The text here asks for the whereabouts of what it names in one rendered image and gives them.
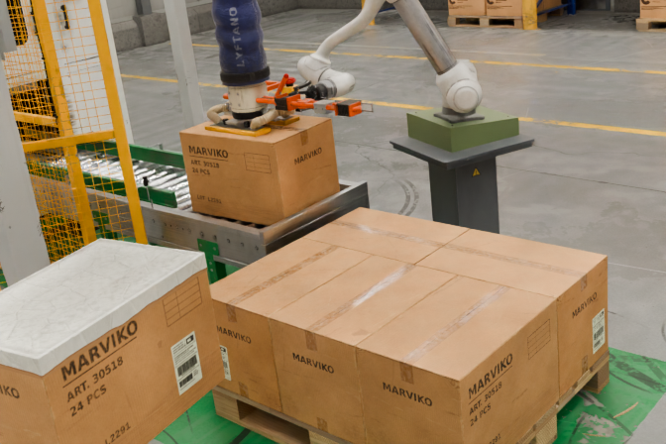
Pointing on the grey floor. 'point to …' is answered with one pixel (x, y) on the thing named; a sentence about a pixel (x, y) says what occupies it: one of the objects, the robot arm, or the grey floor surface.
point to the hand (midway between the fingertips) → (289, 101)
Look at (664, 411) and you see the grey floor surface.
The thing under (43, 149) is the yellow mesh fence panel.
